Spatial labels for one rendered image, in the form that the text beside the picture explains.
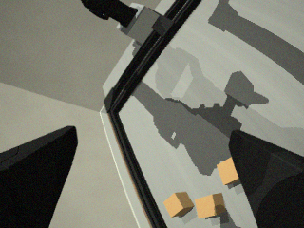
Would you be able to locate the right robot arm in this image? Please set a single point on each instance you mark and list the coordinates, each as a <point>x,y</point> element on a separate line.
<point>118,11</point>

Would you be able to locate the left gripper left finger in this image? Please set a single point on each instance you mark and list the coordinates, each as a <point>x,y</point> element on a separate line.
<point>32,177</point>

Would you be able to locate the tan cube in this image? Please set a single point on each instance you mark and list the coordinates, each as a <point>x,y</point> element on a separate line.
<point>228,172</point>
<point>178,204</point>
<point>210,205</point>

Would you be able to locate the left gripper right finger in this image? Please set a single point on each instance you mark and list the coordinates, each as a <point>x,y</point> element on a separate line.
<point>272,178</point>

